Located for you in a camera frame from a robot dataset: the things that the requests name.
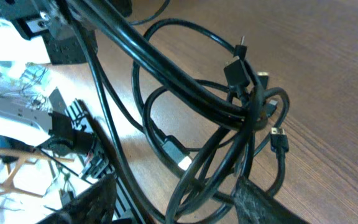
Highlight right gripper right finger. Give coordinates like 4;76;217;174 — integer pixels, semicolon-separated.
234;177;307;224

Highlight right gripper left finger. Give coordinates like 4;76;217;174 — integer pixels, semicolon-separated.
39;174;117;224

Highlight black usb cables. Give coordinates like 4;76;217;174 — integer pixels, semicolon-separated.
67;0;291;224

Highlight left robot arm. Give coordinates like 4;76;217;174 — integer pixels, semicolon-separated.
0;1;114;179

